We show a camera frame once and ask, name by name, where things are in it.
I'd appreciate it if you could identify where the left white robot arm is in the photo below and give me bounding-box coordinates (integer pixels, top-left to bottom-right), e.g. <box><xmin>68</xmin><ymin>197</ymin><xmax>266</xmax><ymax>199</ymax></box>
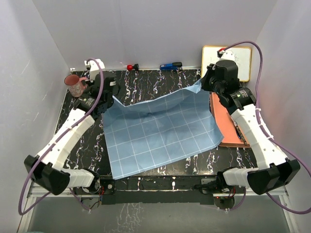
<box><xmin>24</xmin><ymin>71</ymin><xmax>120</xmax><ymax>195</ymax></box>

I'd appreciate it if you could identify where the pink floral mug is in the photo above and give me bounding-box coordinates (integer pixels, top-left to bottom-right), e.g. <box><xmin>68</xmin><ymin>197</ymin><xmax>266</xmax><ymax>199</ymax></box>
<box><xmin>64</xmin><ymin>74</ymin><xmax>88</xmax><ymax>98</ymax></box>

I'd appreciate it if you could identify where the blue checked tablecloth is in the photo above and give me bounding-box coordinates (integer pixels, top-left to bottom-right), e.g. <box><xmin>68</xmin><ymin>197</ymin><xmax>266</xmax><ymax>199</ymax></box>
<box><xmin>102</xmin><ymin>81</ymin><xmax>223</xmax><ymax>180</ymax></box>

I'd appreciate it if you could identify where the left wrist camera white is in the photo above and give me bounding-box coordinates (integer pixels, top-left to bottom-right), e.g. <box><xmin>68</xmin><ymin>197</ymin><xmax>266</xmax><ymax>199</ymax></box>
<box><xmin>84</xmin><ymin>59</ymin><xmax>105</xmax><ymax>83</ymax></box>

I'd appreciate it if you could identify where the blue marker pen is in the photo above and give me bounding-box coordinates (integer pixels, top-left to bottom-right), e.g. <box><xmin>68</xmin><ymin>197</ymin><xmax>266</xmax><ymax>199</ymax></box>
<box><xmin>160</xmin><ymin>62</ymin><xmax>182</xmax><ymax>70</ymax></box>

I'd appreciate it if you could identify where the blue patterned knife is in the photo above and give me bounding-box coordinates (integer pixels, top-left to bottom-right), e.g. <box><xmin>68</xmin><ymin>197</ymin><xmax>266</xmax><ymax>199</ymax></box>
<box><xmin>234</xmin><ymin>122</ymin><xmax>248</xmax><ymax>146</ymax></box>

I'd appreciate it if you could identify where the small framed whiteboard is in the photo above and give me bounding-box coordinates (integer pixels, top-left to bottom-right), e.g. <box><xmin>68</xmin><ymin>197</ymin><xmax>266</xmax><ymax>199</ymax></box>
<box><xmin>201</xmin><ymin>46</ymin><xmax>252</xmax><ymax>82</ymax></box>

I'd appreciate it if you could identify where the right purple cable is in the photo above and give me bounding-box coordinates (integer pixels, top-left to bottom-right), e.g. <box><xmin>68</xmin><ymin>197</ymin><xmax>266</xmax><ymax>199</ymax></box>
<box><xmin>221</xmin><ymin>40</ymin><xmax>311</xmax><ymax>215</ymax></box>

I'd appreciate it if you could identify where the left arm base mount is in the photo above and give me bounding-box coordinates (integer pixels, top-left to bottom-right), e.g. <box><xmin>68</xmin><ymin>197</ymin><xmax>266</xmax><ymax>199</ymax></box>
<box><xmin>72</xmin><ymin>175</ymin><xmax>116</xmax><ymax>196</ymax></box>

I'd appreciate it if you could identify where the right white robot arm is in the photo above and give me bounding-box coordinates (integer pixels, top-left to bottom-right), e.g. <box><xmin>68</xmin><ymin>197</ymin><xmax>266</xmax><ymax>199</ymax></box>
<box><xmin>201</xmin><ymin>60</ymin><xmax>300</xmax><ymax>195</ymax></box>

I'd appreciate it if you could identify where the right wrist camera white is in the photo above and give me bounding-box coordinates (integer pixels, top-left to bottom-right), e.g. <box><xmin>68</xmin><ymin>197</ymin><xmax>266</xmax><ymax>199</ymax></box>
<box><xmin>217</xmin><ymin>48</ymin><xmax>235</xmax><ymax>62</ymax></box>

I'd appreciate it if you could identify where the orange plastic tray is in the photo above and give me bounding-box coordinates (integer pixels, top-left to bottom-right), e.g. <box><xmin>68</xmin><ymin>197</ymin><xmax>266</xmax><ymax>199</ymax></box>
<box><xmin>210</xmin><ymin>93</ymin><xmax>250</xmax><ymax>148</ymax></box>

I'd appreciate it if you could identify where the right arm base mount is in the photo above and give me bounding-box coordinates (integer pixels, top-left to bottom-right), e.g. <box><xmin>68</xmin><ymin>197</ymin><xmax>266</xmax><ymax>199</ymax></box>
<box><xmin>193</xmin><ymin>178</ymin><xmax>238</xmax><ymax>197</ymax></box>

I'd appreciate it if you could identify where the purple cable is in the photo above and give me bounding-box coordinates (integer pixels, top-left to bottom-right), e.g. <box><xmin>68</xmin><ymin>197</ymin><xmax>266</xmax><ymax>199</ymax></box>
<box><xmin>221</xmin><ymin>40</ymin><xmax>311</xmax><ymax>215</ymax></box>
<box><xmin>18</xmin><ymin>57</ymin><xmax>105</xmax><ymax>216</ymax></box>

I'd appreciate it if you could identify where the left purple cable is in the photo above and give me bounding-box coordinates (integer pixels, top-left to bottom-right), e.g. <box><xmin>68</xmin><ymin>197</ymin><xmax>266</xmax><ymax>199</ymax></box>
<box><xmin>18</xmin><ymin>57</ymin><xmax>105</xmax><ymax>216</ymax></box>

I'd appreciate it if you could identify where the aluminium frame rail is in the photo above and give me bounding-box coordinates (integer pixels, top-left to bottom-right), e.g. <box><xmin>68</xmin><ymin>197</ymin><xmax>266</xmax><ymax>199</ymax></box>
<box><xmin>26</xmin><ymin>176</ymin><xmax>290</xmax><ymax>199</ymax></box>

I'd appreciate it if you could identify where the red capped marker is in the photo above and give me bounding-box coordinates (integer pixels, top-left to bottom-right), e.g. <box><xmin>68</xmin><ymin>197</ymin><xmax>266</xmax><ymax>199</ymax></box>
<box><xmin>127</xmin><ymin>64</ymin><xmax>139</xmax><ymax>71</ymax></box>

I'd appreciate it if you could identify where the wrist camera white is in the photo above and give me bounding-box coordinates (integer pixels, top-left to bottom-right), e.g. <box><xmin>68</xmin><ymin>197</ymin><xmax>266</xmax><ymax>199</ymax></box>
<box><xmin>217</xmin><ymin>48</ymin><xmax>235</xmax><ymax>62</ymax></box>
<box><xmin>84</xmin><ymin>59</ymin><xmax>105</xmax><ymax>83</ymax></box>

